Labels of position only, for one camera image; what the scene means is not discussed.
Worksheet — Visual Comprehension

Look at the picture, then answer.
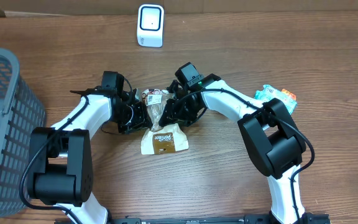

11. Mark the orange snack packet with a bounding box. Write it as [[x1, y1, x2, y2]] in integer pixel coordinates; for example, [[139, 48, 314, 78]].
[[282, 88, 296, 101]]

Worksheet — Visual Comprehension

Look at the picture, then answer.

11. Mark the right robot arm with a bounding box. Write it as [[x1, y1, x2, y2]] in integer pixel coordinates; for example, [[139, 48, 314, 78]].
[[158, 62, 306, 223]]

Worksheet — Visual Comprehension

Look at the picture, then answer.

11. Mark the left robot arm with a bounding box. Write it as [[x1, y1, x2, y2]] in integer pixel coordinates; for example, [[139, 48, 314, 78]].
[[19, 71, 149, 223]]

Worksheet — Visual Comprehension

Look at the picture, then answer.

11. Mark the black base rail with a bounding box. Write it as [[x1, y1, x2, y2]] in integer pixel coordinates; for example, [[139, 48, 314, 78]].
[[54, 213, 332, 224]]

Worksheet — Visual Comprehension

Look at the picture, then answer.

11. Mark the white barcode scanner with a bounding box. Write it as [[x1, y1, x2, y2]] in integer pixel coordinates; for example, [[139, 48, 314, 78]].
[[137, 4, 165, 48]]

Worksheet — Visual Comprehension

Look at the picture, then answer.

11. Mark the light green snack bag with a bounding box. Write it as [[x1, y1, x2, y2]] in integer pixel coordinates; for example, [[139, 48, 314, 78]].
[[254, 85, 298, 114]]

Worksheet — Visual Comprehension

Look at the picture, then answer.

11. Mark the brown pancake snack bag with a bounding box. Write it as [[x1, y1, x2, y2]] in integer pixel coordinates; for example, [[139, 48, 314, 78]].
[[141, 89, 189, 155]]

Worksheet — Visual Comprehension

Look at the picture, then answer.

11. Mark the grey plastic mesh basket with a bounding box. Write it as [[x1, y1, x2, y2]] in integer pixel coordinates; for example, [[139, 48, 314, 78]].
[[0, 48, 46, 217]]

